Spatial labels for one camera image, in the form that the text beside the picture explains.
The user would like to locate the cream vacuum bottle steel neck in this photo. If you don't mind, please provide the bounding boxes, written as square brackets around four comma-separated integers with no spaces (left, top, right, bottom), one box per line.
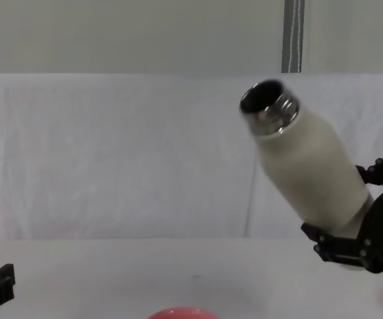
[239,78,375,272]

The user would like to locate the white table cloth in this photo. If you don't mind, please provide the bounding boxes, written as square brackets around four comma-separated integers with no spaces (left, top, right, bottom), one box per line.
[0,236,383,319]

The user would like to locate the wrinkled white draped cloth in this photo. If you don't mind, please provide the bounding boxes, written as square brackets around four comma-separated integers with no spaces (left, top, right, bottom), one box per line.
[0,72,383,241]

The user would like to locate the pink cup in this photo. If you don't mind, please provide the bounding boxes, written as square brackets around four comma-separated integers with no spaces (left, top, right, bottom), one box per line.
[146,306,217,319]

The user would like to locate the grey striped post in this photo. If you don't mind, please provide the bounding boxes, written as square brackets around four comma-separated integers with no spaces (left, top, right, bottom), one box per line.
[282,0,305,73]

